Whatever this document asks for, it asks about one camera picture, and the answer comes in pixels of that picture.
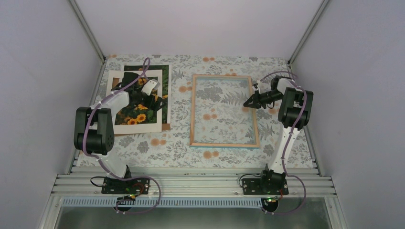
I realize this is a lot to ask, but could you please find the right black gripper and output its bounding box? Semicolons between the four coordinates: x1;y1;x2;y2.
244;90;284;109

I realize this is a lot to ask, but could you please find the sunflower photo print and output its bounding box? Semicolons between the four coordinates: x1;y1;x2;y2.
128;65;171;124

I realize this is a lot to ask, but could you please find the white mat sunflower photo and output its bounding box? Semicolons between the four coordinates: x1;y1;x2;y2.
105;70;163;135

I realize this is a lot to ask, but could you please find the teal and wood picture frame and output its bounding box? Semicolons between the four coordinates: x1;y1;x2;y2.
190;74;260;148

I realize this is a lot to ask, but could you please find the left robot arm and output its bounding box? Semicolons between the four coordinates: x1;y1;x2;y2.
74;70;167;193

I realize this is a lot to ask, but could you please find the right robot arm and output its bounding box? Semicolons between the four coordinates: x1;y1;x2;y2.
244;75;313;194

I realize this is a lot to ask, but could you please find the brown backing board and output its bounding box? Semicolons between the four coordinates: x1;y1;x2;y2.
109;77;171;137

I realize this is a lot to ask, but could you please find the floral patterned table mat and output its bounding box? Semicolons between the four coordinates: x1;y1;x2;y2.
76;54;314;169

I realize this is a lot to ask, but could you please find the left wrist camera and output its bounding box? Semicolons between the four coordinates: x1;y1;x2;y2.
141;79;160;95

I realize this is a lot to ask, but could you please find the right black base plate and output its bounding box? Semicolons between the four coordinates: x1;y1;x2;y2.
242;178;289;195

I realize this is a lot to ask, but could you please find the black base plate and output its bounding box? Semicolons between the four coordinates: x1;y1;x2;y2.
242;178;289;195
101;177;150;195

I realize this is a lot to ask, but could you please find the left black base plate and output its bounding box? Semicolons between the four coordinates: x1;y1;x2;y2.
101;177;150;195

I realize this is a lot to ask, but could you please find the aluminium rail base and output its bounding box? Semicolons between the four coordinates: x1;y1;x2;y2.
51;167;337;198

